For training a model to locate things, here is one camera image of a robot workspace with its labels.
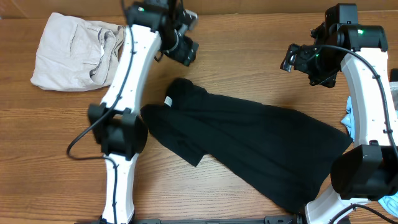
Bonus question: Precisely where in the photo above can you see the light blue crumpled garment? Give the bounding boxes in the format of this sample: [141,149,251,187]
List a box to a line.
[341,96,398,217]

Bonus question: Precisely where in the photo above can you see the black t-shirt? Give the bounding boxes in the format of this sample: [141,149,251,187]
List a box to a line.
[141,78,352,213]

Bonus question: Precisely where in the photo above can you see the black cloth at table edge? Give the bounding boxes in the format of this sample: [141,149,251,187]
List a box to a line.
[390,68,398,82]

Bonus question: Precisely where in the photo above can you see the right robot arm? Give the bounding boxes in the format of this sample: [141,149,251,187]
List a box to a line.
[280,3,397,223]

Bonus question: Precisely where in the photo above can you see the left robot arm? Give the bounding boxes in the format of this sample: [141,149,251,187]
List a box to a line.
[88,0,198,223]

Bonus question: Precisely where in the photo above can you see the grey garment with white band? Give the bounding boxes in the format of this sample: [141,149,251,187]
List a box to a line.
[389,82,398,111]

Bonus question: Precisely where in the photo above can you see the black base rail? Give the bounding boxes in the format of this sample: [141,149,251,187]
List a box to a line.
[74,215,307,224]

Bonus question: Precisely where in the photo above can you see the beige folded shorts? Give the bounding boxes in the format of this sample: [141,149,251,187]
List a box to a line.
[30,12,125,91]

